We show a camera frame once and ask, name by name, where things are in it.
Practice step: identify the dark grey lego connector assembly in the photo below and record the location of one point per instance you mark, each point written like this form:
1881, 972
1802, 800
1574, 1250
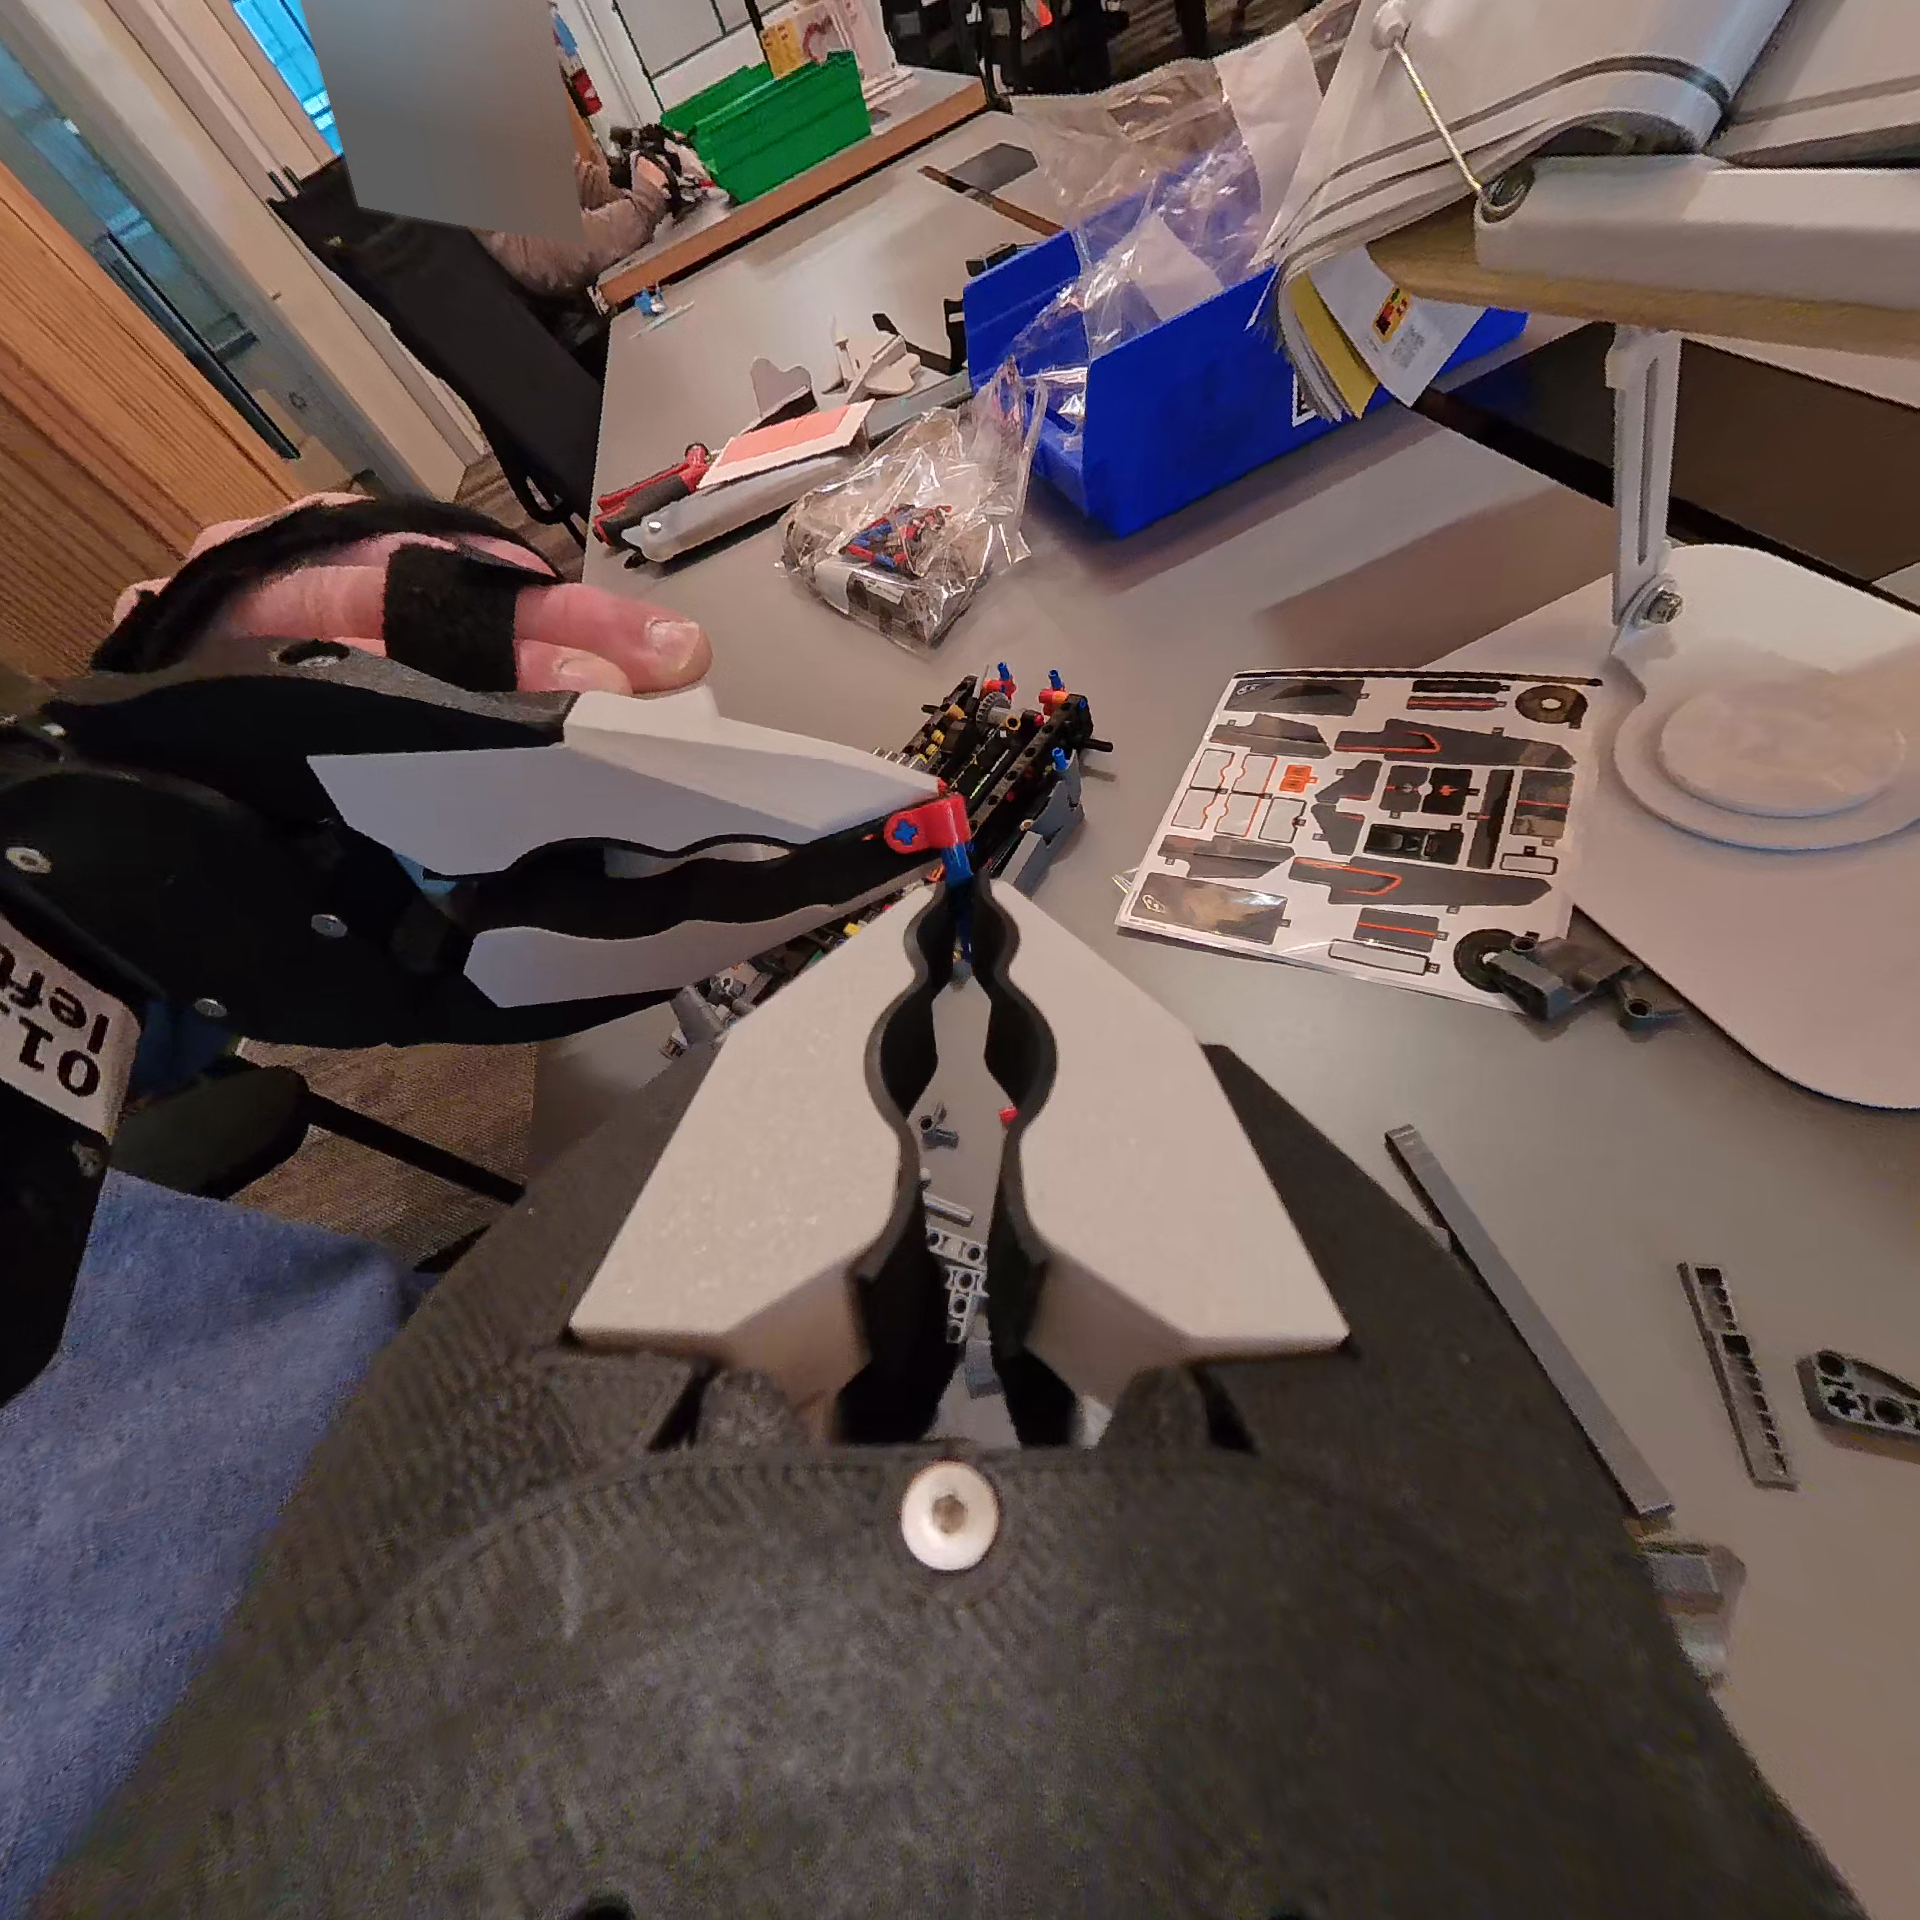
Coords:
1557, 974

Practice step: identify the instruction booklet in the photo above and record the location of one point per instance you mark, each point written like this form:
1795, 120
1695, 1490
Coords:
1574, 75

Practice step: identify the light grey lego beam frame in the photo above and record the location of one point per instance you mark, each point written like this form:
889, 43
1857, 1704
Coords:
956, 1275

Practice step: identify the white book stand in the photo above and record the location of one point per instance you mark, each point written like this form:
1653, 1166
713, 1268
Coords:
1801, 930

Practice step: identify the red lego connector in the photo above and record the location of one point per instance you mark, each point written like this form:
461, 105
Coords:
933, 825

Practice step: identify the dark grey lego liftarm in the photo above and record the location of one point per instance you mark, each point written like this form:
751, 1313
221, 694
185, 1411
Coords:
1739, 1373

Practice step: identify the grey flat pouch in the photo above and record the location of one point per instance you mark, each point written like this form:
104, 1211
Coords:
736, 517

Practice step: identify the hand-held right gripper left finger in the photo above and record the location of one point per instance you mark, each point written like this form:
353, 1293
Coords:
750, 1185

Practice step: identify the person's torso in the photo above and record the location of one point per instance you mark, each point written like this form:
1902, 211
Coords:
150, 1499

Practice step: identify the green storage bins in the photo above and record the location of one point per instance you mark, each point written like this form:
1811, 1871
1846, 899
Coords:
765, 135

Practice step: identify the sticker sheet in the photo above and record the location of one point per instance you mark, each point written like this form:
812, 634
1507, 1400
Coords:
1348, 839

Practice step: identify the white foam plane cutout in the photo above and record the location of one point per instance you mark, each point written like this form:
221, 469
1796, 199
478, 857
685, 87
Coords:
841, 367

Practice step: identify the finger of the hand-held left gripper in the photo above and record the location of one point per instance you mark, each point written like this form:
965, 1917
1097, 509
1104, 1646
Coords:
599, 966
674, 765

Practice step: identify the person's left hand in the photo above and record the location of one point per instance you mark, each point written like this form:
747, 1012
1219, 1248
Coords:
599, 636

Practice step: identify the dark grey triangular lego plate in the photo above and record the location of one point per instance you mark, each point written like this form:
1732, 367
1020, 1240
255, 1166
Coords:
1858, 1394

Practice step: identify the lego car chassis model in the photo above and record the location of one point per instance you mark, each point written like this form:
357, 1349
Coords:
1020, 765

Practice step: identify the dark grey lego block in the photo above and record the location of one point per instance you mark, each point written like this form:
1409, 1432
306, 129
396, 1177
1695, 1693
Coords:
1695, 1579

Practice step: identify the long dark grey lego beam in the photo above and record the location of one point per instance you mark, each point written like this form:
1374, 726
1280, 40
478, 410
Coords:
1529, 1320

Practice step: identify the blue lego pin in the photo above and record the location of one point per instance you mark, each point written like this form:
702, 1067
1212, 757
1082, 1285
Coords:
956, 867

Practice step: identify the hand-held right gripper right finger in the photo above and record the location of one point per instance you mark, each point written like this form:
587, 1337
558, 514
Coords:
1170, 1185

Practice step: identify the pink card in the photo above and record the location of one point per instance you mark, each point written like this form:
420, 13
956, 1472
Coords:
788, 440

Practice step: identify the clear bag of lego pieces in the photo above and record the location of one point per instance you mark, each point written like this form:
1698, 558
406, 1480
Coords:
915, 524

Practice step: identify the blue plastic bin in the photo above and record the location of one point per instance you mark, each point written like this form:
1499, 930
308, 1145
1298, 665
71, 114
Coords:
1187, 435

